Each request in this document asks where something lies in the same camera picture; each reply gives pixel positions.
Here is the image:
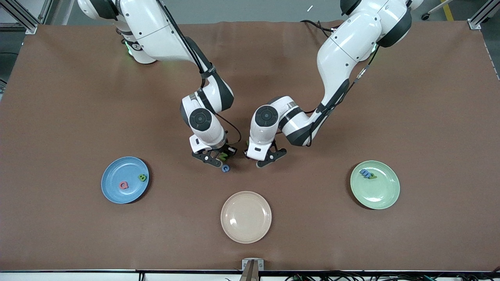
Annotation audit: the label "green plate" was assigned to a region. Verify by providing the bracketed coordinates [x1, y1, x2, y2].
[350, 160, 401, 210]

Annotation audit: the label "aluminium frame profile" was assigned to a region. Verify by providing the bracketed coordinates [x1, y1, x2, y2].
[38, 0, 54, 25]
[0, 0, 39, 35]
[468, 0, 500, 30]

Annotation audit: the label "brown table mat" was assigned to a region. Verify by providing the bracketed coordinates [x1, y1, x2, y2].
[0, 20, 500, 272]

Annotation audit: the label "aluminium camera mast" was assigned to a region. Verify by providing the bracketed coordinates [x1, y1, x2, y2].
[239, 261, 260, 281]

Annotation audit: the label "white pole with caster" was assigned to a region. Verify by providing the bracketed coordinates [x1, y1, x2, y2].
[421, 0, 455, 20]

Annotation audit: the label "yellow floor tape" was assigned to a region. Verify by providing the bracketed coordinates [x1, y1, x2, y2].
[441, 0, 454, 22]

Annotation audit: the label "blue plate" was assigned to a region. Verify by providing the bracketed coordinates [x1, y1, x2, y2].
[101, 156, 150, 205]

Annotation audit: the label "black base cable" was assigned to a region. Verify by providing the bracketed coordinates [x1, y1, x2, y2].
[300, 20, 336, 37]

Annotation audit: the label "tangled black cables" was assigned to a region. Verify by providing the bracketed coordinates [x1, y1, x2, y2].
[285, 267, 500, 281]

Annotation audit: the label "grey metal bracket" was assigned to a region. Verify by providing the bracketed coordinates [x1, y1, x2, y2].
[242, 258, 264, 272]

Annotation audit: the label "beige plate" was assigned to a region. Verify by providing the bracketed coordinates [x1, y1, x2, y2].
[220, 190, 272, 244]

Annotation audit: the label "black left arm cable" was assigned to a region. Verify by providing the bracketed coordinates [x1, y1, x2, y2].
[305, 43, 381, 147]

